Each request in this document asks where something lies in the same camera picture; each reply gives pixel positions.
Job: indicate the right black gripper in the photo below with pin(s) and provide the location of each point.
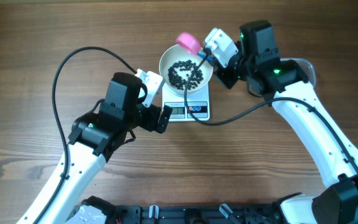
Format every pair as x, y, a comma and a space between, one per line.
221, 73

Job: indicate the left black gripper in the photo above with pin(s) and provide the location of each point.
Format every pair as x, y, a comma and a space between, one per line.
154, 112

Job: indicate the pink scoop blue handle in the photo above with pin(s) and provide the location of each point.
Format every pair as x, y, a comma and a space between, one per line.
192, 45

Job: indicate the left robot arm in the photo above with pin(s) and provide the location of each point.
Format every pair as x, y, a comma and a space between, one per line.
93, 139

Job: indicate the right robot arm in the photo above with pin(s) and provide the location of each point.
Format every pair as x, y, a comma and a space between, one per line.
287, 88

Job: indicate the white digital kitchen scale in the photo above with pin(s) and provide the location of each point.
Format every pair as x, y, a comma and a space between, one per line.
198, 103

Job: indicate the white round bowl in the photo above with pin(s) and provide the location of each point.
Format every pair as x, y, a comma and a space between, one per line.
176, 53

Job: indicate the black beans in bowl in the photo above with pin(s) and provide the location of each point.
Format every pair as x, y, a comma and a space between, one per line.
184, 74

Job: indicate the clear plastic container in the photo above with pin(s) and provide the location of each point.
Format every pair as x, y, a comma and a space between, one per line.
306, 66

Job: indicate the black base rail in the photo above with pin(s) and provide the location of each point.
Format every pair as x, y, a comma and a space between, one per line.
97, 210

